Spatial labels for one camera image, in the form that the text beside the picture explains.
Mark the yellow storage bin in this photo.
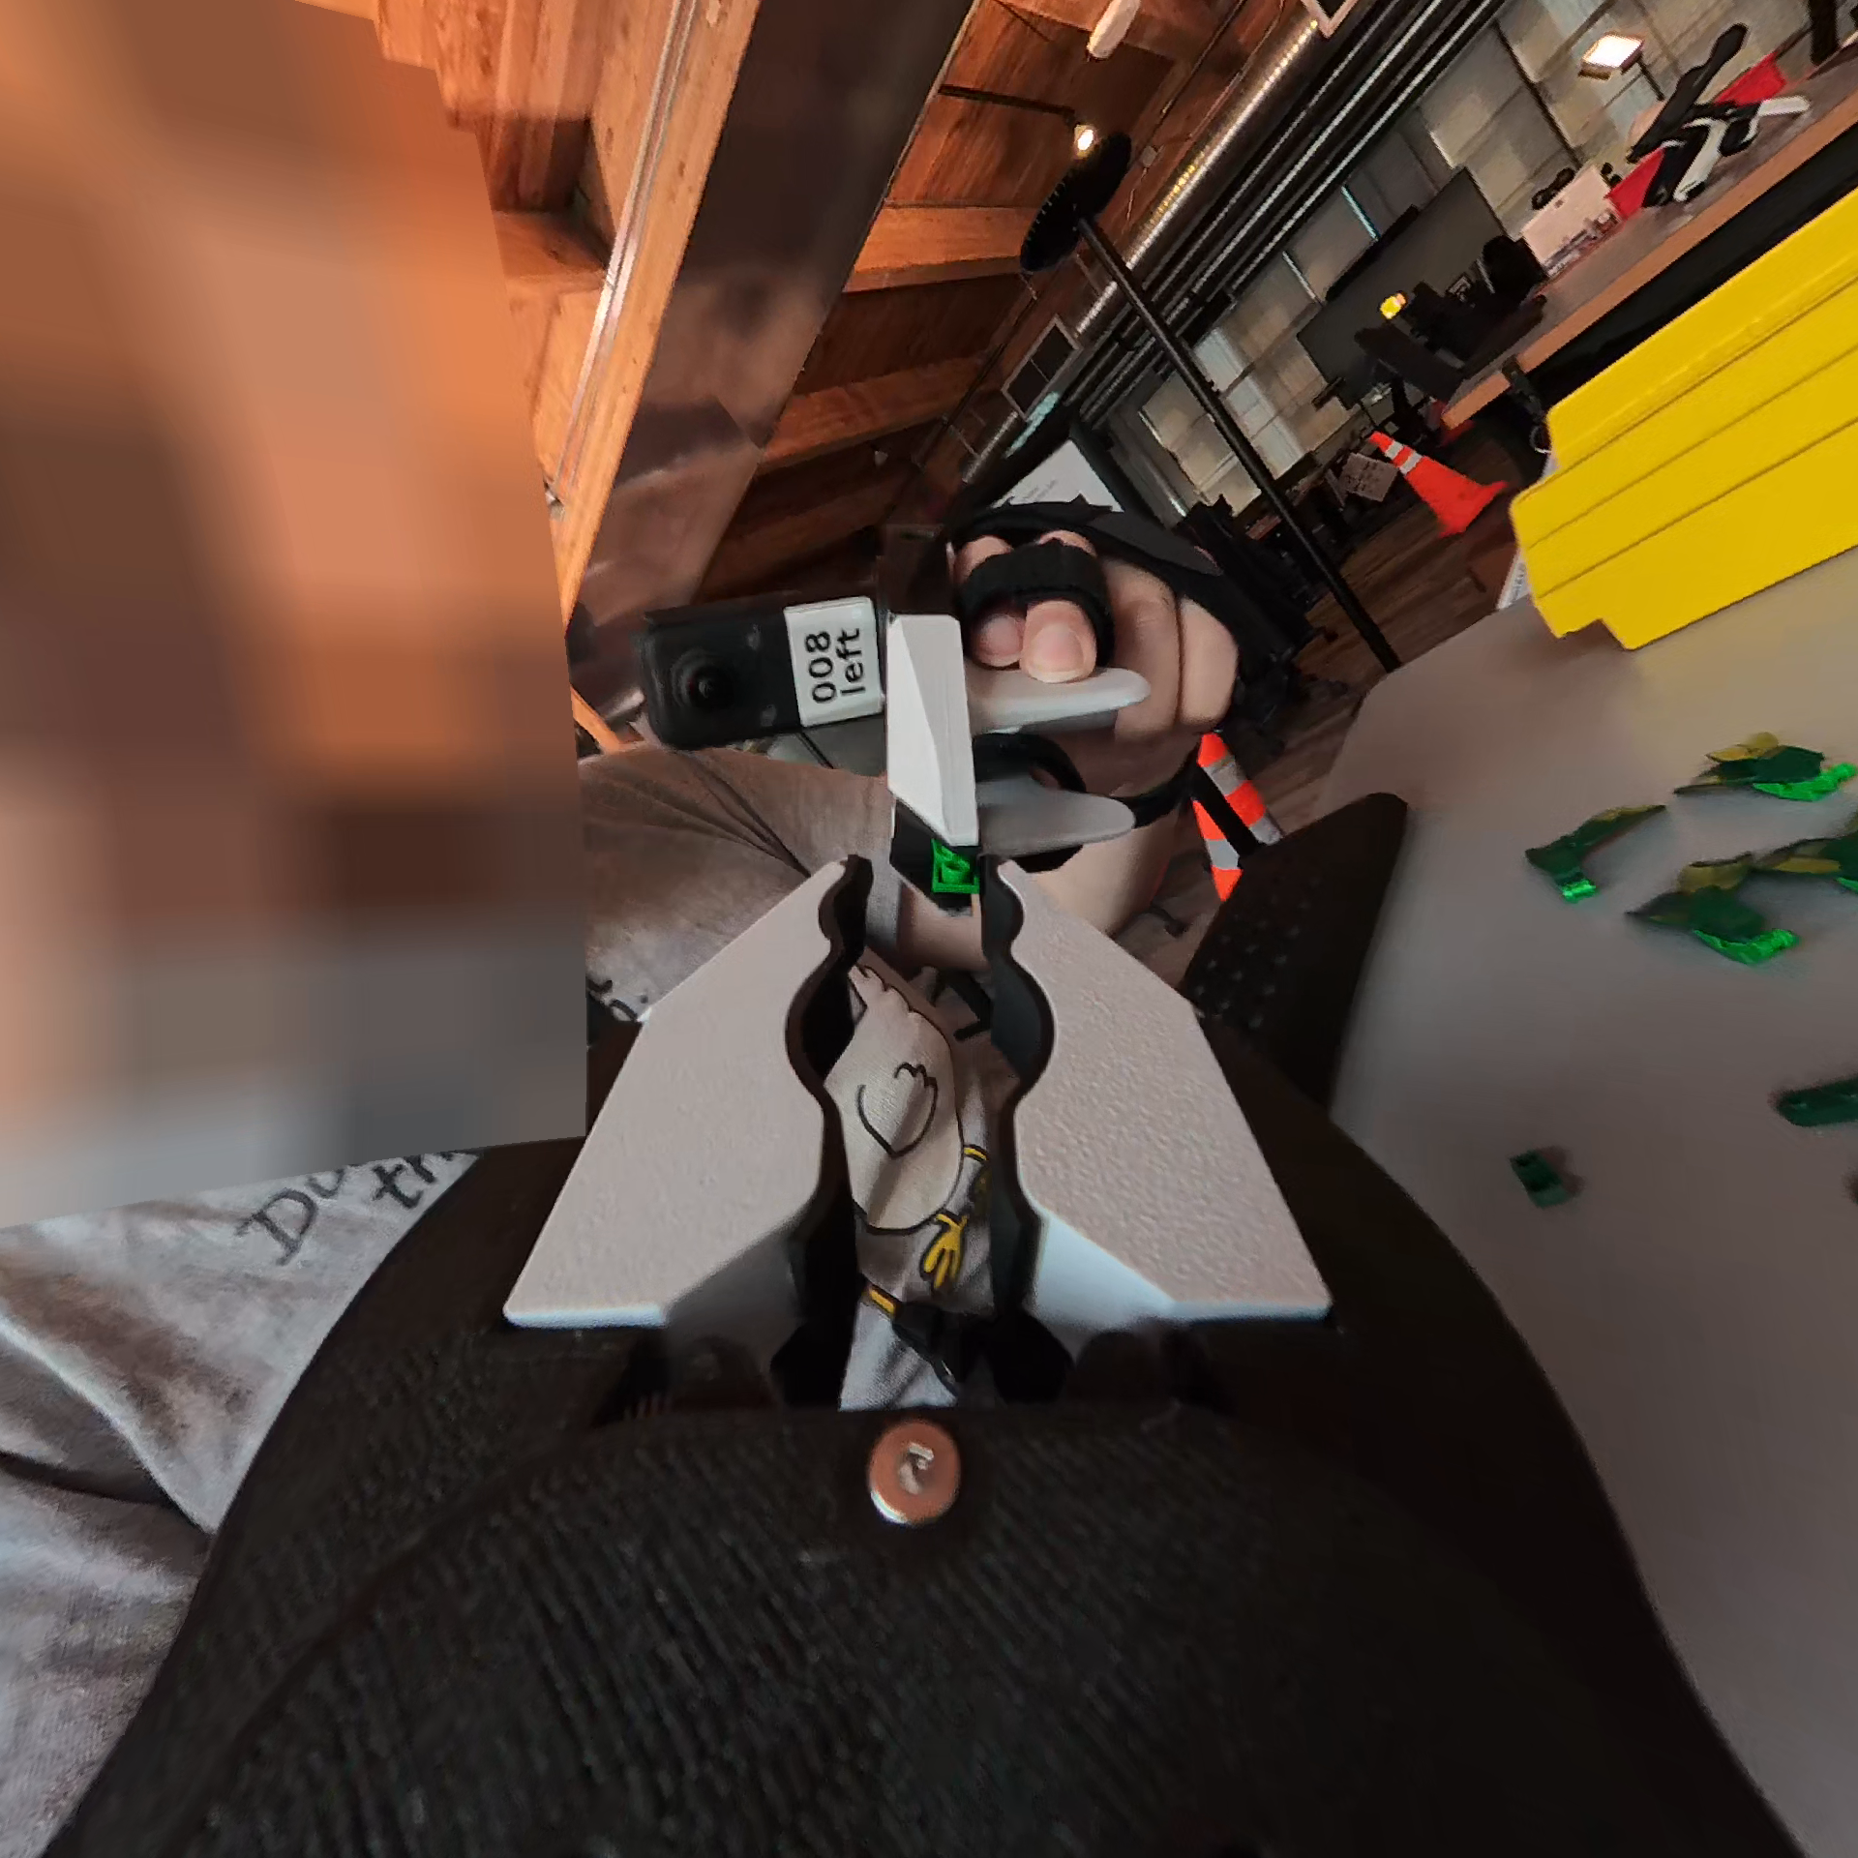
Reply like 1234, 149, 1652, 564
1544, 185, 1858, 458
1524, 472, 1858, 653
1510, 398, 1858, 560

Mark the person's grey shirt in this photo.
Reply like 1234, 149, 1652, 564
0, 747, 1208, 1858

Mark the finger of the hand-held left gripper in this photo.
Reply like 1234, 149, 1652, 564
883, 613, 993, 914

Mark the wooden desk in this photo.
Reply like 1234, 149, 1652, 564
1443, 88, 1858, 426

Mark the black perforated chair armrest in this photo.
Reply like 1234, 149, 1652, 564
1180, 791, 1413, 1117

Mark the person's left hand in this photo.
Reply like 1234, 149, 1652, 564
959, 534, 1243, 801

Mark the black floor lamp pole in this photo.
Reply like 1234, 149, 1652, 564
1016, 132, 1405, 673

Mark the green lego leaf cluster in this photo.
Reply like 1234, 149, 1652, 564
1674, 731, 1858, 805
1755, 825, 1858, 896
1624, 856, 1803, 968
1522, 803, 1670, 902

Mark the orange striped traffic cone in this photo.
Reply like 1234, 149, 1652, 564
1188, 729, 1289, 904

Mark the dark computer monitor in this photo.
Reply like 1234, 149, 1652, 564
1297, 167, 1508, 390

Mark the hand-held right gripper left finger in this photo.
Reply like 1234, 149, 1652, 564
501, 856, 877, 1334

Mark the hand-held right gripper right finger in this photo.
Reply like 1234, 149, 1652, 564
977, 856, 1335, 1344

